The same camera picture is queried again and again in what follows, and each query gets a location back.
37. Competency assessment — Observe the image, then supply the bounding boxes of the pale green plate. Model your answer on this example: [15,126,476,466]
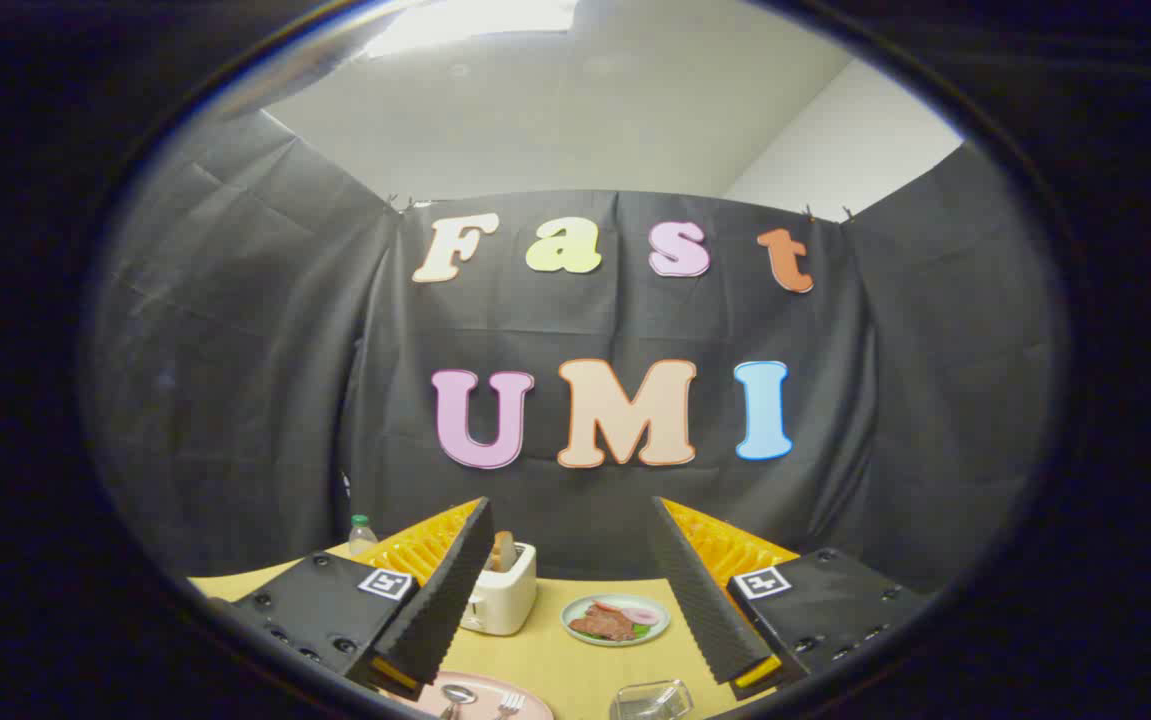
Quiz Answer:
[560,594,671,648]

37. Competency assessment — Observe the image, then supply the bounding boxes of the brown meat slice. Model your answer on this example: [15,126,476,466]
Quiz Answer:
[568,603,638,642]

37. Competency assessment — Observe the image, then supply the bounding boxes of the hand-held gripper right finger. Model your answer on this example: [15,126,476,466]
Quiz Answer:
[647,496,938,701]

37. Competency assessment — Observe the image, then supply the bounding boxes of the metal wire basket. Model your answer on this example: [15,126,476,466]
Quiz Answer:
[609,679,696,720]

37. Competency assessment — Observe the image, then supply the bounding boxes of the pink plate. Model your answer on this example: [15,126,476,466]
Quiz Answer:
[390,672,554,720]

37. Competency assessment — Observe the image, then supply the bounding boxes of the white toaster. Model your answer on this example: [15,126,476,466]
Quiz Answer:
[459,542,539,637]

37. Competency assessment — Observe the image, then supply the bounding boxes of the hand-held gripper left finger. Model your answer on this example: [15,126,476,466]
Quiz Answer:
[203,496,496,701]

